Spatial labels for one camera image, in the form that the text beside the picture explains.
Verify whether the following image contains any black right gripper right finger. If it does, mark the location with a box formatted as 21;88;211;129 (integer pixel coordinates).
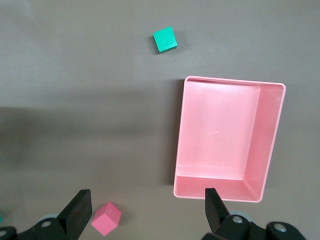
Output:
202;187;306;240

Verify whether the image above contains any pink foam cube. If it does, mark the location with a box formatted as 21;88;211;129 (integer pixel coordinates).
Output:
90;201;122;237

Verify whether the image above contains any pink plastic tray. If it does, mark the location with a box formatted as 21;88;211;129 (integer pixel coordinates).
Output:
172;75;287;205

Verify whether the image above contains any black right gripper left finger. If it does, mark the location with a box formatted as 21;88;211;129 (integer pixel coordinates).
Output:
0;188;93;240

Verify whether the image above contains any brown table cover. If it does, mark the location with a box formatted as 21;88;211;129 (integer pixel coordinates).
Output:
0;0;320;240

